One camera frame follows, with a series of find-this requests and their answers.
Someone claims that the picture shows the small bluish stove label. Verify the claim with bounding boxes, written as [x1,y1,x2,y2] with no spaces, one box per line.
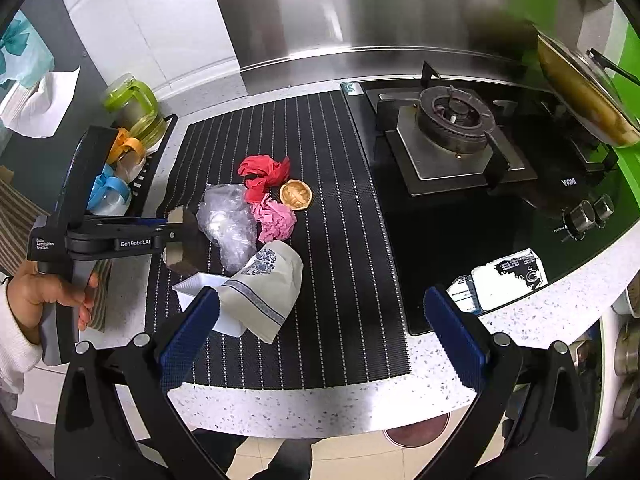
[446,274,484,316]

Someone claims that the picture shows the cup with orange handle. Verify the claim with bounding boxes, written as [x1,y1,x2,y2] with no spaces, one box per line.
[106,129,149,184]

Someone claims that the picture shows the red paper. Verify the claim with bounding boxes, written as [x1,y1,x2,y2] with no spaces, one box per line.
[236,154,292,206]

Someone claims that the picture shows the torn white stove label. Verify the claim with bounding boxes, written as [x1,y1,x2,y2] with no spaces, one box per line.
[471,248,549,312]

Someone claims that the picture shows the round floor trash can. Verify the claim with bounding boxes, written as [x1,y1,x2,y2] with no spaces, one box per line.
[382,410,451,449]

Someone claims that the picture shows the steel steamer pot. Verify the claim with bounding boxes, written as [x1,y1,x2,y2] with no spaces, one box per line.
[612,320,640,378]

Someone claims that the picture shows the walnut shell half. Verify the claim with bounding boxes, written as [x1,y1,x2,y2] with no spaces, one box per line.
[279,178,314,211]

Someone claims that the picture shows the black glass gas stove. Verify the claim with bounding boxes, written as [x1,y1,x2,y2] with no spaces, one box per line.
[340,77,633,337]

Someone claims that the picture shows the cup with blue handle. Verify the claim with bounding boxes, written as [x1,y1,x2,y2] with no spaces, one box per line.
[87,170,134,216]

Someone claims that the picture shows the black dish rack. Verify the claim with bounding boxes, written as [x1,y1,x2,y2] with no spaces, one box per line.
[107,114,180,222]

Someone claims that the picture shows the crumpled pink paper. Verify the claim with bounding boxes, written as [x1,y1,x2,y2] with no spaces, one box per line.
[250,197,299,244]

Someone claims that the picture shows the white basin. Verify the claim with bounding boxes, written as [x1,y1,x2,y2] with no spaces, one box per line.
[612,280,640,319]

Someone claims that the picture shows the blue patterned paper bag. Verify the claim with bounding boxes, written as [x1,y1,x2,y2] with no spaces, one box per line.
[215,240,304,345]

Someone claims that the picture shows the person's left forearm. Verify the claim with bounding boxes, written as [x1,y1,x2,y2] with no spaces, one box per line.
[0,280,45,396]

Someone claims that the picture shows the gas burner pan support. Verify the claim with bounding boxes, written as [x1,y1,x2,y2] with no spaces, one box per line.
[542,100,622,175]

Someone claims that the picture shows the white paper towel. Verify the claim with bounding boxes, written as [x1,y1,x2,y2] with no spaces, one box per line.
[0,66,81,139]

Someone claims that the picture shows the small steel lidded pot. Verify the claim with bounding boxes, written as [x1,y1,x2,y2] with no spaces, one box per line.
[612,376,640,421]

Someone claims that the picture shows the person's dark trousers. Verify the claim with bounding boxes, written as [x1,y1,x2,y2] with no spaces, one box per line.
[192,430,327,480]

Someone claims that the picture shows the black striped counter mat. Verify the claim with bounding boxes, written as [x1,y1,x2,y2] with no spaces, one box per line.
[145,91,414,391]

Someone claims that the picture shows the glass pan lid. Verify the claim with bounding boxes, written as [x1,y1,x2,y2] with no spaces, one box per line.
[539,27,640,126]

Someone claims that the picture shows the person's left hand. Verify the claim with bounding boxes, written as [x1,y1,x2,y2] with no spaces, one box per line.
[6,260,101,343]

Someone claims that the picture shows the golden frying pan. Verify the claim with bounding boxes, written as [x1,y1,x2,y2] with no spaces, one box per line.
[536,30,640,149]

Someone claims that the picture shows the clear plastic bag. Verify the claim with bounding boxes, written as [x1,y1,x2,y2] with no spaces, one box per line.
[196,183,259,274]

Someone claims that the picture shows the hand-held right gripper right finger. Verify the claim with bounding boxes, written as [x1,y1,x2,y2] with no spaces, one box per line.
[422,284,608,480]

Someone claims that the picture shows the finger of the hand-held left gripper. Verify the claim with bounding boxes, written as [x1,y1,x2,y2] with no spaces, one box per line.
[86,214,170,229]
[67,220,201,261]

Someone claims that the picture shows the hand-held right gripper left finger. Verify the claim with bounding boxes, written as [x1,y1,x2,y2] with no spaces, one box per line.
[54,285,236,480]

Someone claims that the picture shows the white plastic tray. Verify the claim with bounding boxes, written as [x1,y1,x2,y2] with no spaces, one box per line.
[171,271,251,338]

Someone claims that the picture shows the green glass pitcher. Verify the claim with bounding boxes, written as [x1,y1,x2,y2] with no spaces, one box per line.
[102,74,166,144]

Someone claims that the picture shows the gas stove burner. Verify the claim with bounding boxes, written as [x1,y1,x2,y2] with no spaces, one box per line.
[372,61,539,197]

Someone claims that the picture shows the teal bow cloth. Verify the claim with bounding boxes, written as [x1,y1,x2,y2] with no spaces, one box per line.
[0,12,55,89]

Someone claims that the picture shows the metal stove knob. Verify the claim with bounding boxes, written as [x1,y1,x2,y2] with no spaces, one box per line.
[592,192,616,222]
[562,201,599,239]

